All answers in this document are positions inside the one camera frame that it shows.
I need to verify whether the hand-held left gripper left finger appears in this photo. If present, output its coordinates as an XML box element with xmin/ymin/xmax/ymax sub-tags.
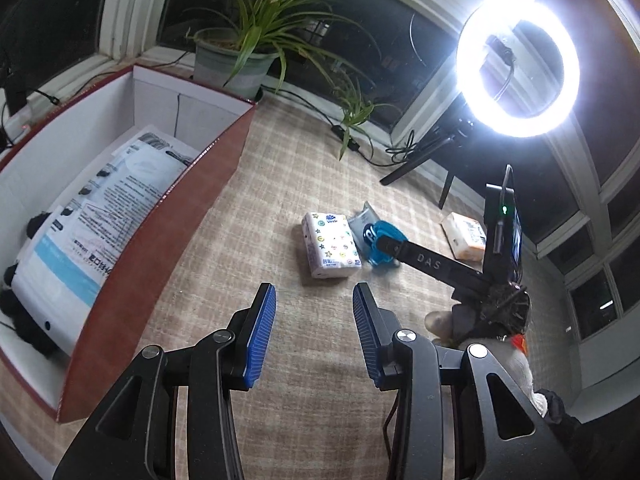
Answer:
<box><xmin>52</xmin><ymin>282</ymin><xmax>277</xmax><ymax>480</ymax></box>

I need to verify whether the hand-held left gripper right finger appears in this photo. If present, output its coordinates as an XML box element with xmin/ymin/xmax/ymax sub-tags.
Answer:
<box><xmin>351</xmin><ymin>282</ymin><xmax>581</xmax><ymax>480</ymax></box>

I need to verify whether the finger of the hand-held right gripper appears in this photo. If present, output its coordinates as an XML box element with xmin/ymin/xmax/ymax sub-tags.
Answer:
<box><xmin>374</xmin><ymin>235</ymin><xmax>493</xmax><ymax>293</ymax></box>

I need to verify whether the white and orange tissue pack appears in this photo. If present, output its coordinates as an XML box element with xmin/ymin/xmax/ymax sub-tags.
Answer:
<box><xmin>440</xmin><ymin>211</ymin><xmax>488</xmax><ymax>262</ymax></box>

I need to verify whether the grey striped pouch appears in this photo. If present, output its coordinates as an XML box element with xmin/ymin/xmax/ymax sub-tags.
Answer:
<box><xmin>347</xmin><ymin>201</ymin><xmax>381</xmax><ymax>256</ymax></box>

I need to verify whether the dotted tissue pack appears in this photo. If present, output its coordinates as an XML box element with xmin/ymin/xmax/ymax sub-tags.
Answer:
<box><xmin>301</xmin><ymin>211</ymin><xmax>363</xmax><ymax>279</ymax></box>

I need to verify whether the red cardboard box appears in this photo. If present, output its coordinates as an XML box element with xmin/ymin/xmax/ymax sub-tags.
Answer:
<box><xmin>0</xmin><ymin>64</ymin><xmax>257</xmax><ymax>423</ymax></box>

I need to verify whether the white printed plastic bag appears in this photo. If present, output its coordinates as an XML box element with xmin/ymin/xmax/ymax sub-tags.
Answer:
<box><xmin>10</xmin><ymin>130</ymin><xmax>201</xmax><ymax>356</ymax></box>

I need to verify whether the black fuzzy cloth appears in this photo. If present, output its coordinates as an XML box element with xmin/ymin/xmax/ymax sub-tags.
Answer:
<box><xmin>0</xmin><ymin>212</ymin><xmax>68</xmax><ymax>358</ymax></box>

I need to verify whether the person's right hand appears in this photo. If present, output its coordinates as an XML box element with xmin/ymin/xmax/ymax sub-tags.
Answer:
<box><xmin>424</xmin><ymin>310</ymin><xmax>481</xmax><ymax>348</ymax></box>

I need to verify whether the small spider plant offshoot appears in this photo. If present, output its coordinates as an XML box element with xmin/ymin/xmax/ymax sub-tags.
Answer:
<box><xmin>320</xmin><ymin>67</ymin><xmax>401</xmax><ymax>161</ymax></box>

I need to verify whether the dark clothing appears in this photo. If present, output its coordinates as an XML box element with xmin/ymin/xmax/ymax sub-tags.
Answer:
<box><xmin>537</xmin><ymin>390</ymin><xmax>616</xmax><ymax>480</ymax></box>

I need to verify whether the grey-green flower pot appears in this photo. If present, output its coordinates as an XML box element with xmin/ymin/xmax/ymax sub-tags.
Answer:
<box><xmin>192</xmin><ymin>27</ymin><xmax>278</xmax><ymax>101</ymax></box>

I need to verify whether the green spider plant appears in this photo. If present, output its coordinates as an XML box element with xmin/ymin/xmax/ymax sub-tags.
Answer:
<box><xmin>185</xmin><ymin>0</ymin><xmax>381</xmax><ymax>101</ymax></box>

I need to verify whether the white power strip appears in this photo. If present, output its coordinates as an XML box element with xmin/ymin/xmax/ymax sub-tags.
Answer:
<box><xmin>0</xmin><ymin>97</ymin><xmax>41</xmax><ymax>146</ymax></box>

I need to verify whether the black charger plug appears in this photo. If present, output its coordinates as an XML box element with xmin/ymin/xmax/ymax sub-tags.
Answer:
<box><xmin>2</xmin><ymin>72</ymin><xmax>28</xmax><ymax>116</ymax></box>

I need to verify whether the black ring light cable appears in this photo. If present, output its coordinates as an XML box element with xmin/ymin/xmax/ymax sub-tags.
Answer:
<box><xmin>260</xmin><ymin>85</ymin><xmax>516</xmax><ymax>166</ymax></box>

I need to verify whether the black inline cable switch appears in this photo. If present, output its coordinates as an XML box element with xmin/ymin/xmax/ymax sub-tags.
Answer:
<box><xmin>330</xmin><ymin>124</ymin><xmax>362</xmax><ymax>151</ymax></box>

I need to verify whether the white ring light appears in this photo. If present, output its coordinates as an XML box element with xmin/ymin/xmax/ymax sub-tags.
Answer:
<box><xmin>456</xmin><ymin>0</ymin><xmax>581</xmax><ymax>138</ymax></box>

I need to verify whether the black clamp inside ring light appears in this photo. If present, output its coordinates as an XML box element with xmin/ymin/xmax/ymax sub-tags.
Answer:
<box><xmin>482</xmin><ymin>35</ymin><xmax>516</xmax><ymax>68</ymax></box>

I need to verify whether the white window frame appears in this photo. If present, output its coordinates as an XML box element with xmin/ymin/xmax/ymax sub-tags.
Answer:
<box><xmin>0</xmin><ymin>0</ymin><xmax>640</xmax><ymax>391</ymax></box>

